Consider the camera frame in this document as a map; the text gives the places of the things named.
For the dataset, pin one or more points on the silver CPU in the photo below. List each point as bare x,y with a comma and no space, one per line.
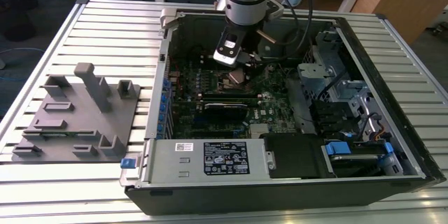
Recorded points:
239,75

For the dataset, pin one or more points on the CPU socket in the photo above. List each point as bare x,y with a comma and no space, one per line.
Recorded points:
222,87

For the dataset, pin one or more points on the metal drive cage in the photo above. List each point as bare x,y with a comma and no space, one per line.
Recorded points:
314,71

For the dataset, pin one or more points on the installed RAM stick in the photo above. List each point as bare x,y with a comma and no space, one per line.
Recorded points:
230,95

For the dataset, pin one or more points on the green motherboard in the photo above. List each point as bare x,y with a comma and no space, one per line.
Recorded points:
276,106

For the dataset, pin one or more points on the black graphics card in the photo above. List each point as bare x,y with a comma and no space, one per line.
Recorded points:
226,113

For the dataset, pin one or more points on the silver chipset heat sink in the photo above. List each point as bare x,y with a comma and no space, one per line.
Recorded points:
259,128

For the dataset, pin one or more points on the hard disk in blue carrier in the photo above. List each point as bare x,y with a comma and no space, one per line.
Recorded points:
336,148

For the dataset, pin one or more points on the silver power supply unit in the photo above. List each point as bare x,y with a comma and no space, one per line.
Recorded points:
168,166

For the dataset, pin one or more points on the office chair base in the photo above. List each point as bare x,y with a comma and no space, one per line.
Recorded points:
442,28

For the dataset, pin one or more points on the blue plastic clip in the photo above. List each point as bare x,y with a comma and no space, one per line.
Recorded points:
387,147

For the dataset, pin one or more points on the grey parts rack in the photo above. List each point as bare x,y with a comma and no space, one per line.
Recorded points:
84,119

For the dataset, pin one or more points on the blue case latch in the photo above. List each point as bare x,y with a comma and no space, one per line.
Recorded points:
127,163

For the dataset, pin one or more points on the black PC case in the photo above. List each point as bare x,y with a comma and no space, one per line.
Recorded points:
244,200

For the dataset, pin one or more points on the green RAM stick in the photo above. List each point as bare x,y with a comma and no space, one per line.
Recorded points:
58,135

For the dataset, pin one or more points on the black office chair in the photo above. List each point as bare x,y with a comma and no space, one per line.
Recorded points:
18,11

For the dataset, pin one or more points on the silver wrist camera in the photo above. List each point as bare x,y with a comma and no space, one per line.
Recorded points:
230,47

